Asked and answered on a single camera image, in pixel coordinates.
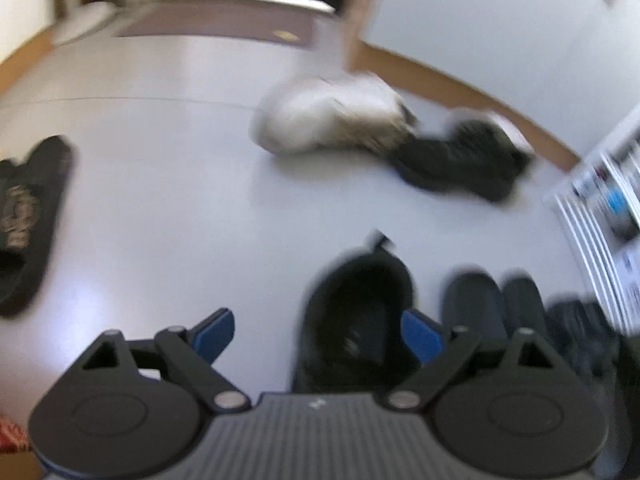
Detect white sneaker beige laces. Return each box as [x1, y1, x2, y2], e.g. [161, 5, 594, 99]
[492, 112, 537, 158]
[250, 72, 418, 155]

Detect black mesh sneaker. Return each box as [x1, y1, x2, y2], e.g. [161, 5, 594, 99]
[390, 119, 533, 203]
[292, 230, 418, 393]

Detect dark grey strap clog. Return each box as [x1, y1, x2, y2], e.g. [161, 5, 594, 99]
[441, 272, 507, 341]
[501, 276, 549, 336]

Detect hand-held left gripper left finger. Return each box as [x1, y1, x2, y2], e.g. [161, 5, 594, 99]
[75, 308, 251, 413]

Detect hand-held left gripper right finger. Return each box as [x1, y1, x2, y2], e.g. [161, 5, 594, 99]
[385, 309, 563, 411]

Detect white shoe rack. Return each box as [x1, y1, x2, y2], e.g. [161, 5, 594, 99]
[545, 110, 640, 333]

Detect brown door mat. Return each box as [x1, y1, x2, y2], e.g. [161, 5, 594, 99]
[112, 2, 321, 48]

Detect black slide slipper tan print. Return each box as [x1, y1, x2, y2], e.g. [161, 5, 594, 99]
[0, 135, 76, 317]

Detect red patterned cloth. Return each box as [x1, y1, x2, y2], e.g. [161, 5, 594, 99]
[0, 419, 28, 456]

